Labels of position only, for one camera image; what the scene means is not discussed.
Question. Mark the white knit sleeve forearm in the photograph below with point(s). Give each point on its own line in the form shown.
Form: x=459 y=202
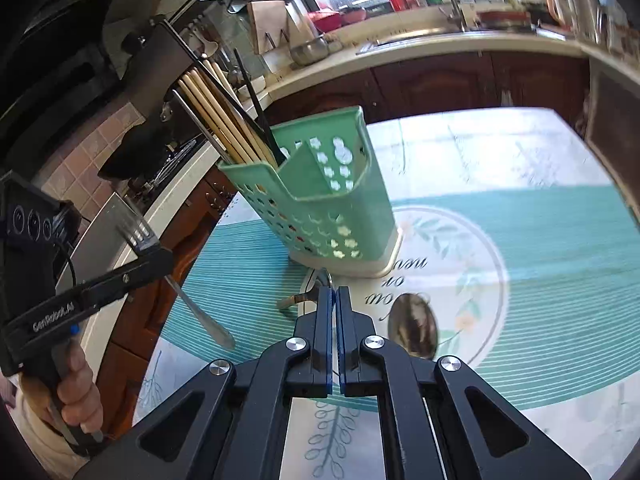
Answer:
x=32 y=418

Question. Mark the steel pot on counter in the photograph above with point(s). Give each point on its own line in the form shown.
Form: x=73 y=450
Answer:
x=310 y=52

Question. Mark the black chopstick gold band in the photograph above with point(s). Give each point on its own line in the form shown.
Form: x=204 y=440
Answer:
x=262 y=121

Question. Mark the wooden cutting board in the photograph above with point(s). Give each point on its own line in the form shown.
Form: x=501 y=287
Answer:
x=269 y=24

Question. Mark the green plastic utensil holder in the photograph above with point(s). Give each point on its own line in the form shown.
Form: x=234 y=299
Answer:
x=327 y=202

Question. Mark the bamboo chopstick plain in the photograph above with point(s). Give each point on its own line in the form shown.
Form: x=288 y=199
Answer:
x=233 y=146

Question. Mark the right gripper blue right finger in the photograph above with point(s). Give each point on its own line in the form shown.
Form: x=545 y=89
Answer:
x=357 y=376

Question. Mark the steel chopstick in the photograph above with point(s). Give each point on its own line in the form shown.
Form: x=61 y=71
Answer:
x=213 y=141

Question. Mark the long plain wooden chopstick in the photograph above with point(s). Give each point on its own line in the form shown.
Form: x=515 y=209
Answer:
x=222 y=117

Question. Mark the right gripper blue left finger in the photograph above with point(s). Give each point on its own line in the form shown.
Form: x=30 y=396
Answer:
x=308 y=364

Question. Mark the red pan by sink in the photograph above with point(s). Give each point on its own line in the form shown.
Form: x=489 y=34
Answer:
x=503 y=19

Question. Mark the large steel spoon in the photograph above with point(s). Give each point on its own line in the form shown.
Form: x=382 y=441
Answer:
x=412 y=325

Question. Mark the person left hand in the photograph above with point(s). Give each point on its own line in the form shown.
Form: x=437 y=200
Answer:
x=82 y=401

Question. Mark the black range hood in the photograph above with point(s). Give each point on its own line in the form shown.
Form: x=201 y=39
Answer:
x=151 y=75

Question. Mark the red bowl on sill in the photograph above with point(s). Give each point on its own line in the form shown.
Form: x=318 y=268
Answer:
x=326 y=20

